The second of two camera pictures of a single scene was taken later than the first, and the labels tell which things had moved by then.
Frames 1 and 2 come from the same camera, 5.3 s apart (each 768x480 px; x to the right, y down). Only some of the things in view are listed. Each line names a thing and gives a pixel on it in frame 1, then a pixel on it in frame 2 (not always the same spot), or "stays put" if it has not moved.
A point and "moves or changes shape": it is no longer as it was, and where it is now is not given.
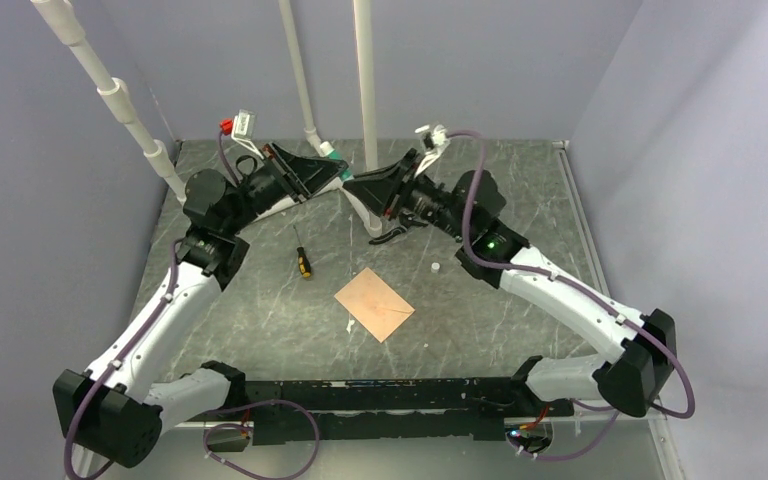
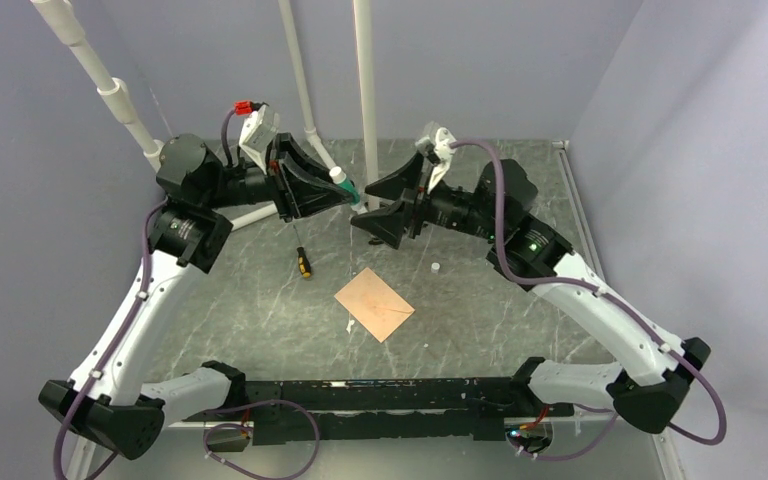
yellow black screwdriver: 303,261 stays put
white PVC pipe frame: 62,18 stays put
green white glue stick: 328,151 moves or changes shape
